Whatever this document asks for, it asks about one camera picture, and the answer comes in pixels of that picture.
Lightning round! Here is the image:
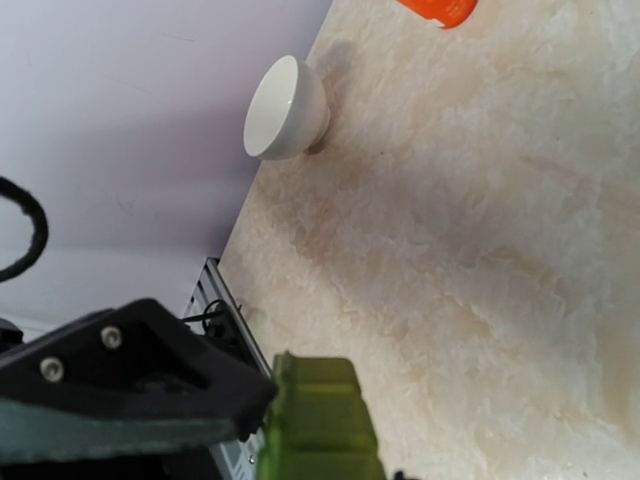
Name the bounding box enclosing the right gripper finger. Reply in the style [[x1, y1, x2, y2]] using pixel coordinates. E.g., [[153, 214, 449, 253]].
[[392, 471, 420, 480]]

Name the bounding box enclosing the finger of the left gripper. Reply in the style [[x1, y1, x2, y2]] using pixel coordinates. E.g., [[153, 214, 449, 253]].
[[1, 299, 277, 460]]

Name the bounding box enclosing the green weekly pill organizer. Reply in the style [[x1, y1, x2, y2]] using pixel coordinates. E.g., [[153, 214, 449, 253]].
[[256, 352, 386, 480]]

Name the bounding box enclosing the orange pill bottle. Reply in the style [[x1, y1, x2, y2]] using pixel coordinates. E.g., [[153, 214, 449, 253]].
[[398, 0, 478, 29]]

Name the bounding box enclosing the white bowl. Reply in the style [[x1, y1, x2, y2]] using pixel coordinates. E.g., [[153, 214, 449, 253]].
[[243, 55, 331, 160]]

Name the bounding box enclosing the front aluminium rail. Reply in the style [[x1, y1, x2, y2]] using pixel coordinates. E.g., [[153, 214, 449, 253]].
[[184, 258, 271, 480]]

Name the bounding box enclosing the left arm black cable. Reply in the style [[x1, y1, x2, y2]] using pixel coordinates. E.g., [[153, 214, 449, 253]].
[[0, 177, 50, 284]]

